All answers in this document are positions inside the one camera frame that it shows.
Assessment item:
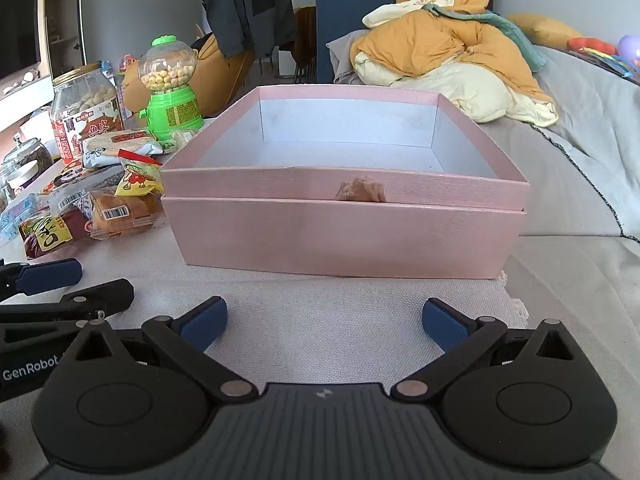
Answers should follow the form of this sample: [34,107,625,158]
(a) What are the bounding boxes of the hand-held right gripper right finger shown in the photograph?
[390,297,582,403]

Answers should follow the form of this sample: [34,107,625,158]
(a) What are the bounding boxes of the yellow pillow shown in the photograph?
[505,12,586,52]

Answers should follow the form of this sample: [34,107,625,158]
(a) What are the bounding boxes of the dark red snack pouch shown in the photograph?
[19,210,92,260]

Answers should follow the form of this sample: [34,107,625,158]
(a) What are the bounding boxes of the brown dining chair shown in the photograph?
[292,6,317,79]

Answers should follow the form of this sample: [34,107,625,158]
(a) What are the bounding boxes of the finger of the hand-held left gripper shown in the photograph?
[0,258,84,305]
[0,278,136,327]

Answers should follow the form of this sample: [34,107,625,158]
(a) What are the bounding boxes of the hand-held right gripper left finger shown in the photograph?
[64,296,256,404]

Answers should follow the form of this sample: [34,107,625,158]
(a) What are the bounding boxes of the white orange snack packet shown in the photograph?
[82,130,164,170]

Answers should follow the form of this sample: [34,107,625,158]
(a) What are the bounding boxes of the green gumball machine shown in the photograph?
[137,35,206,142]

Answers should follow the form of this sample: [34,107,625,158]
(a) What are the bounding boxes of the orange plush toy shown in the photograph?
[567,37,617,57]

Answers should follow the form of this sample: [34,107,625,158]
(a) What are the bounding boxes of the pink gift box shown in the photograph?
[159,85,531,281]

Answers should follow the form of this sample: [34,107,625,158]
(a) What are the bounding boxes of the grey jacket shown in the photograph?
[200,0,296,59]

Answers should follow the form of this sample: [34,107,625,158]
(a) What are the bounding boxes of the yellow cartoon snack packet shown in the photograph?
[115,157,165,197]

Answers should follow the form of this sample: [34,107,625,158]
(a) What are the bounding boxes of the orange and cream duvet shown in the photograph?
[350,0,561,128]

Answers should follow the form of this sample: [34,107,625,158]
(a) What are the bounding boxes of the teal scarf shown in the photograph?
[420,2,548,73]

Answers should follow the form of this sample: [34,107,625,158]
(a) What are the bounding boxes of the white display shelf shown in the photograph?
[37,0,85,81]

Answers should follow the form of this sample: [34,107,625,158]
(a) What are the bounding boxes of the clear bread packet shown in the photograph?
[87,187,166,240]

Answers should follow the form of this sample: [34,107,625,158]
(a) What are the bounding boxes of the purple paper cup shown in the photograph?
[6,160,42,197]

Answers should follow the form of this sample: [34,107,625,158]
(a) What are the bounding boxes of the clear peanut jar gold lid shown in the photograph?
[50,62,126,165]

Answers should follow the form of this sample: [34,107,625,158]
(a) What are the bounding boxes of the glass jar dark contents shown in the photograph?
[0,132,53,186]

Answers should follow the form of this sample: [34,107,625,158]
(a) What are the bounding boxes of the blue cabinet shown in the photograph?
[315,0,401,85]

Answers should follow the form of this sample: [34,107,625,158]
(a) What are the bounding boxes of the blue candy cube packet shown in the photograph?
[0,192,42,246]

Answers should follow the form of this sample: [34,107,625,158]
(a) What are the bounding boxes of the grey sofa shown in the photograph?
[325,30,640,411]

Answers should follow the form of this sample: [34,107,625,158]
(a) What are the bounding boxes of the panda print snack packet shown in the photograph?
[42,166,123,211]

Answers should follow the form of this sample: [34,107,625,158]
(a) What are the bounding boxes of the purple balloon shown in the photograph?
[617,34,640,68]

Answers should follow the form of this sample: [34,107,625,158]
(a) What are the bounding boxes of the black television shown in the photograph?
[0,0,42,81]

